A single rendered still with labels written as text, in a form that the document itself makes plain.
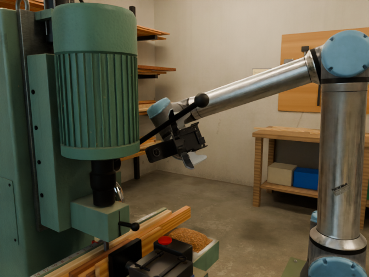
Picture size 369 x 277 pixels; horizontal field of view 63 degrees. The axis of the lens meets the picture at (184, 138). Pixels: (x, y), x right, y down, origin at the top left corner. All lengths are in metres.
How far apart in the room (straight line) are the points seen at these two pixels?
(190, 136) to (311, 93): 3.11
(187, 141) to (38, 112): 0.37
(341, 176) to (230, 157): 3.40
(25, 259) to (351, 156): 0.88
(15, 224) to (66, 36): 0.49
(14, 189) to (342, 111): 0.85
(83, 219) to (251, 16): 3.65
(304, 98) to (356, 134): 2.97
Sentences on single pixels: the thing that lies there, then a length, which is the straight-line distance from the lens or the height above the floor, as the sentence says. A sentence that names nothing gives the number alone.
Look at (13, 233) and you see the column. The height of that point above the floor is 0.98.
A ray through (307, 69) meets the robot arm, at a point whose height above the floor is 1.40.
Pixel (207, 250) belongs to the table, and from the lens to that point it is 0.89.
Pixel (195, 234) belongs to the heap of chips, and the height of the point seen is 0.93.
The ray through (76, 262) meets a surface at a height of 0.95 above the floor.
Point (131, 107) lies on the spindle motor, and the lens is 0.67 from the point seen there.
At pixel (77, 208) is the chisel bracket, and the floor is 1.06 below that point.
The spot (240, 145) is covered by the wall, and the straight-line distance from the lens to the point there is 4.16.
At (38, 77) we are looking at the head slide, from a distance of 0.77.
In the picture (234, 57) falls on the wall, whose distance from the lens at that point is 4.14.
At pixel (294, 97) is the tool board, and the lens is 3.88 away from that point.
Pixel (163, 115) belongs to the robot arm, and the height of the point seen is 1.25.
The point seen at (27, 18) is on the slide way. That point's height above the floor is 1.50.
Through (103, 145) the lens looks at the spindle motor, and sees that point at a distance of 0.64.
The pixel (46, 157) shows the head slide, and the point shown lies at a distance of 0.78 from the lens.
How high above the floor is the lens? 1.35
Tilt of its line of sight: 10 degrees down
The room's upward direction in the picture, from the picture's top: straight up
